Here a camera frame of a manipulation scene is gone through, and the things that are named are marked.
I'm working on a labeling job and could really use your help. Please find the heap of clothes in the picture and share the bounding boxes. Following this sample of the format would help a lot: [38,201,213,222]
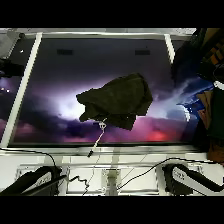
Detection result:
[171,27,224,165]

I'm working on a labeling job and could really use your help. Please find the dark green pants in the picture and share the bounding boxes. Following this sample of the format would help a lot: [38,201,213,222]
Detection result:
[75,72,154,159]

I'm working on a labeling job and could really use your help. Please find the black cable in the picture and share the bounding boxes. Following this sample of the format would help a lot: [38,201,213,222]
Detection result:
[67,175,90,197]
[0,147,59,169]
[117,157,224,191]

